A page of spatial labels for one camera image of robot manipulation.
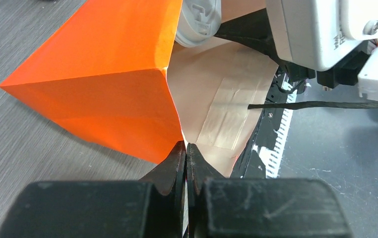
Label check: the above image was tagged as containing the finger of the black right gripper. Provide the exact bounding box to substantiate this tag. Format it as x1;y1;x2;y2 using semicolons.
215;8;281;62

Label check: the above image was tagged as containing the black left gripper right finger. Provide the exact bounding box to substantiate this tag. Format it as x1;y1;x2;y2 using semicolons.
186;143;354;238

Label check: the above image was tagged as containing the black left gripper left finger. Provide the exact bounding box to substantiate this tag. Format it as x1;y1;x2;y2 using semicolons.
0;141;186;238

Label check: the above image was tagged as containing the white lid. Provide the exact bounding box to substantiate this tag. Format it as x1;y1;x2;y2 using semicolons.
175;0;222;48

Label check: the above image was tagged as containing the orange paper takeout bag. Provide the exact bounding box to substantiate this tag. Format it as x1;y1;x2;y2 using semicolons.
0;0;378;178

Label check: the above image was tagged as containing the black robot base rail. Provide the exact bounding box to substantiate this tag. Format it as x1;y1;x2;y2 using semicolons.
230;109;293;179

